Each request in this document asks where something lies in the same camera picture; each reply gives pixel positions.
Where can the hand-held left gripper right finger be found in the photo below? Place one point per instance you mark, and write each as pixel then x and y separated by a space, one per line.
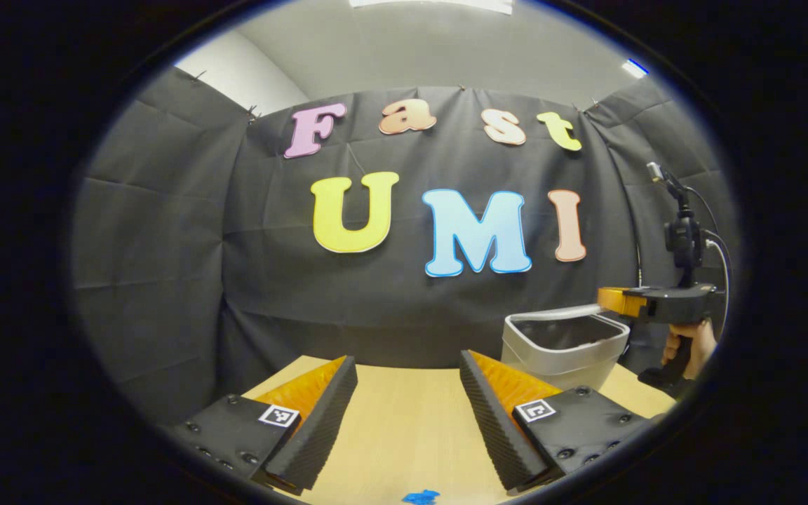
pixel 495 428

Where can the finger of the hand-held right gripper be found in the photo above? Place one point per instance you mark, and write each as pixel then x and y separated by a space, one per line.
pixel 618 300

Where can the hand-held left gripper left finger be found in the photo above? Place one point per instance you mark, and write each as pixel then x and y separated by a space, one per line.
pixel 323 428

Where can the white desktop garbage bin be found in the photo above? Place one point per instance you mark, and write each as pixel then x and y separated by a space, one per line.
pixel 558 365

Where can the blue paper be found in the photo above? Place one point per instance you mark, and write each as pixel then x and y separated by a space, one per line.
pixel 421 498

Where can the wooden desktop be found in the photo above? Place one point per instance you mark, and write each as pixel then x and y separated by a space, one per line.
pixel 411 421

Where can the black backdrop cloth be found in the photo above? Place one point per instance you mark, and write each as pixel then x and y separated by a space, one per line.
pixel 271 294

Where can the small ceiling light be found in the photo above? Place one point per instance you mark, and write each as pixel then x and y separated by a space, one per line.
pixel 634 68

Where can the large ceiling light panel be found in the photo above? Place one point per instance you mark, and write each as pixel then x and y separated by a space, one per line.
pixel 432 4

